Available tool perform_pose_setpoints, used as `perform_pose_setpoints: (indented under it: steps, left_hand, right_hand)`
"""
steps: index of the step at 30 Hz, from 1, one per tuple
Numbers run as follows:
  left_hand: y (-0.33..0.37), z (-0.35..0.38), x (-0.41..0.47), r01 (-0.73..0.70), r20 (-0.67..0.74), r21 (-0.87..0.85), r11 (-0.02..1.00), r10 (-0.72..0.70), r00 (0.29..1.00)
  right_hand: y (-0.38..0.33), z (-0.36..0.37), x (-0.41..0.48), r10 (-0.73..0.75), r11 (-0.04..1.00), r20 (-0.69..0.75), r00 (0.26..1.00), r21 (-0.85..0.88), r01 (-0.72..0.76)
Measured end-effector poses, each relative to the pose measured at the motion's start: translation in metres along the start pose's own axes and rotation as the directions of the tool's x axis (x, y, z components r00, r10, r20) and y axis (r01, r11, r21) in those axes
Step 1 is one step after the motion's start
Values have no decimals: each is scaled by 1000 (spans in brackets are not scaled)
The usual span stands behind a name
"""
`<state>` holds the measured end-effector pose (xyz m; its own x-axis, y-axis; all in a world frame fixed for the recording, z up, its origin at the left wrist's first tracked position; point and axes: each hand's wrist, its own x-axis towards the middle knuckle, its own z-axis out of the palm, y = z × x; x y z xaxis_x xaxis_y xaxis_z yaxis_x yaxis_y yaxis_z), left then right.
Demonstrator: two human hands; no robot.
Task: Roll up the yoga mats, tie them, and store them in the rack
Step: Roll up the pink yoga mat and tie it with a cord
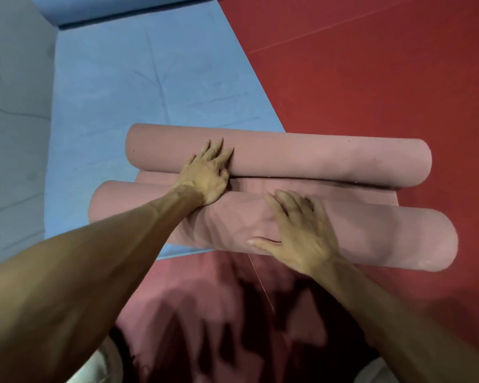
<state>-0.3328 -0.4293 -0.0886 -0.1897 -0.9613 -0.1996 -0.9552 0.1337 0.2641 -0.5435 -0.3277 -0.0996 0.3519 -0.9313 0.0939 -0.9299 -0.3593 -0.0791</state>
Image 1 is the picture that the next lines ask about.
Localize white shoe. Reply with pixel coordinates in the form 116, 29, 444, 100
353, 357, 400, 383
66, 336, 124, 383

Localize red floor mat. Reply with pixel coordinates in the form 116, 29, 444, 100
217, 0, 479, 361

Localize pink black patterned garment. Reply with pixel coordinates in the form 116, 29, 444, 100
109, 251, 382, 383

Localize person's right hand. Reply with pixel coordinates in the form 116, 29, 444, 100
247, 190, 341, 276

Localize grey floor mat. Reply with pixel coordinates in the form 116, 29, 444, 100
0, 0, 59, 272

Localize blue floor mat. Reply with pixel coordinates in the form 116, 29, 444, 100
29, 0, 286, 261

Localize thin pale thread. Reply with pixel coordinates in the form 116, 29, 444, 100
246, 253, 276, 314

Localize pink foam mat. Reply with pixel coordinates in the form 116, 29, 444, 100
88, 123, 459, 273

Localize person's left hand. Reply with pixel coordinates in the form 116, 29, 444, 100
172, 138, 235, 207

